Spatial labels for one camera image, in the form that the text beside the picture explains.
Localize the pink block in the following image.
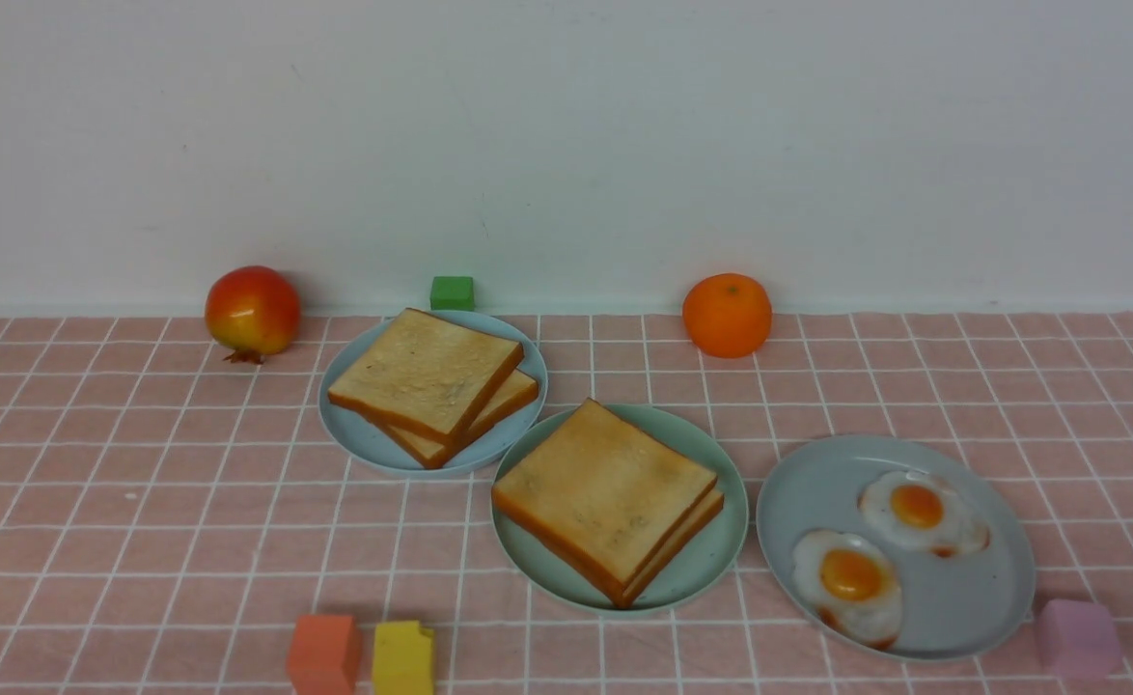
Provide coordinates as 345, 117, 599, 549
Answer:
1036, 597, 1123, 681

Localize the yellow block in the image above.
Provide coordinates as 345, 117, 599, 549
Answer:
370, 621, 437, 695

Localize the mint green plate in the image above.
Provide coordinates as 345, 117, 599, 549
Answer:
489, 404, 749, 617

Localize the light blue plate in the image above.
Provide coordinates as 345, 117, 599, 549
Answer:
318, 311, 548, 478

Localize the grey plate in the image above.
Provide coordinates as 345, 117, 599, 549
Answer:
756, 435, 1036, 661

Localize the orange block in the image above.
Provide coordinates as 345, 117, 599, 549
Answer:
286, 613, 363, 695

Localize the back fried egg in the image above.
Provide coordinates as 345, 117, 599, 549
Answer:
857, 471, 991, 559

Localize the toast slice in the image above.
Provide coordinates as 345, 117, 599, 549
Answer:
375, 370, 539, 469
491, 399, 722, 608
324, 308, 523, 446
615, 488, 725, 610

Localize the green cube block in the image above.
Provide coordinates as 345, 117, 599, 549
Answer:
429, 276, 477, 312

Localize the fried egg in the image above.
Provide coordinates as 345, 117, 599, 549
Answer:
857, 471, 991, 559
791, 529, 903, 651

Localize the red yellow pomegranate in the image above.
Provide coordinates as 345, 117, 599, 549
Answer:
204, 264, 301, 365

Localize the orange tangerine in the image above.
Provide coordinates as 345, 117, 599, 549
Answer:
681, 273, 774, 359

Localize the front fried egg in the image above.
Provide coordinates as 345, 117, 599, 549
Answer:
791, 529, 903, 651

